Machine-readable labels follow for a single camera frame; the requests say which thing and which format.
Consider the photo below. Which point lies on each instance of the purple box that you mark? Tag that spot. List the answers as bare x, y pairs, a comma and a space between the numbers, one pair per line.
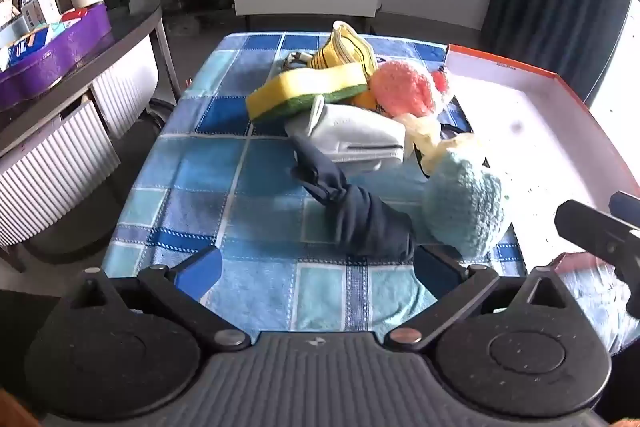
60, 52

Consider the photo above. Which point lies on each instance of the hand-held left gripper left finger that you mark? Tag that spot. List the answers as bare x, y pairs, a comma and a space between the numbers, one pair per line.
205, 272

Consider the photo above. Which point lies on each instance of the blue checked tablecloth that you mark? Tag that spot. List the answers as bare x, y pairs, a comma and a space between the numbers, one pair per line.
210, 167

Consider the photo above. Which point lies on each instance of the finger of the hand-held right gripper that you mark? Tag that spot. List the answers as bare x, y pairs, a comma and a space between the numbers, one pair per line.
595, 232
627, 206

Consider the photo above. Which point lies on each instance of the cream cloth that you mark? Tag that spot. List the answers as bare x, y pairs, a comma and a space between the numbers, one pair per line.
425, 132

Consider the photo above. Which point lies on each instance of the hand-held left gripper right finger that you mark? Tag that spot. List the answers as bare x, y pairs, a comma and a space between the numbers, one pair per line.
432, 267

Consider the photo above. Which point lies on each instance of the dark side table ribbed front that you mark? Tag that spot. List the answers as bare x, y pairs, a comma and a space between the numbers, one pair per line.
50, 167

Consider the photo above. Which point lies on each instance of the orange cardboard box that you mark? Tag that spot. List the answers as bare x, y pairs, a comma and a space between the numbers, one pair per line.
525, 132

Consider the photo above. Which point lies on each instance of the yellow striped sock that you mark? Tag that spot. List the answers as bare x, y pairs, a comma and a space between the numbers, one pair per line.
345, 49

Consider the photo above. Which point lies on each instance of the navy blue cloth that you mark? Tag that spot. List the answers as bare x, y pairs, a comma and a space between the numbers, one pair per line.
360, 217

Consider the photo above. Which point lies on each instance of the yellow green sponge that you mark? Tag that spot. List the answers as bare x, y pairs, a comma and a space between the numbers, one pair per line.
300, 92

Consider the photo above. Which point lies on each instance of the light blue crochet hat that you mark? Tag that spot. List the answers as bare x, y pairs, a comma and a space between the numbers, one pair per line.
465, 207

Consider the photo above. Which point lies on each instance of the white face mask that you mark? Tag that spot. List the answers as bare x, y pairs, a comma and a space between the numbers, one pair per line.
350, 132

